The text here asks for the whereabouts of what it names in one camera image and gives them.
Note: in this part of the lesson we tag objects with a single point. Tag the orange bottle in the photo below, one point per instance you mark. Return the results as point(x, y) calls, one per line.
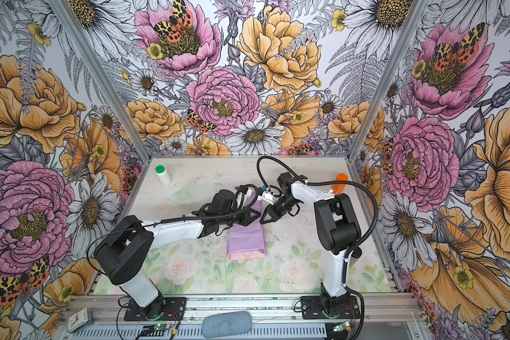
point(339, 187)

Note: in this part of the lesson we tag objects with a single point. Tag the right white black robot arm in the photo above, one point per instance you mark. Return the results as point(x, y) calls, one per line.
point(337, 230)

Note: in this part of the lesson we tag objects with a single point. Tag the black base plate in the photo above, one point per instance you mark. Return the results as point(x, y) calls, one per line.
point(324, 307)
point(172, 309)

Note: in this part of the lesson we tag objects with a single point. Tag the grey foam pad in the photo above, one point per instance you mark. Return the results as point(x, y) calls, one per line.
point(226, 325)

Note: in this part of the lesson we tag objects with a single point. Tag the black cylinder roll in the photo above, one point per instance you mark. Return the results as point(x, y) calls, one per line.
point(357, 253)

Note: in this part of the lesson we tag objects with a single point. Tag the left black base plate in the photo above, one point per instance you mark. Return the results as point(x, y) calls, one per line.
point(172, 309)

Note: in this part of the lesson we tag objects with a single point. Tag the aluminium front rail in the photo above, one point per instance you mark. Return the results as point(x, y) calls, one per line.
point(379, 307)

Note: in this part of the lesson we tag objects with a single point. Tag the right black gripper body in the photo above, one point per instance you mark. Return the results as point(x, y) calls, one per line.
point(284, 204)

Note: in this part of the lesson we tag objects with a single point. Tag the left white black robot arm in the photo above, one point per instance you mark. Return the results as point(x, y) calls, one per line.
point(123, 251)

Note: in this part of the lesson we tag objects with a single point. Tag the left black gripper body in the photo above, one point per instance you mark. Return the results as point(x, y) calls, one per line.
point(230, 219)

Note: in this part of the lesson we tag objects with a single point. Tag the pink wrapping paper sheet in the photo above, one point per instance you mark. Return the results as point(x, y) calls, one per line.
point(247, 242)

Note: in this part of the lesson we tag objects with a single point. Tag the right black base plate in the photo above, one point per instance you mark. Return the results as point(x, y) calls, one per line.
point(324, 307)

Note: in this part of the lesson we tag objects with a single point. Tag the white bottle green cap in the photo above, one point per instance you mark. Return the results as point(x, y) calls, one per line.
point(163, 175)

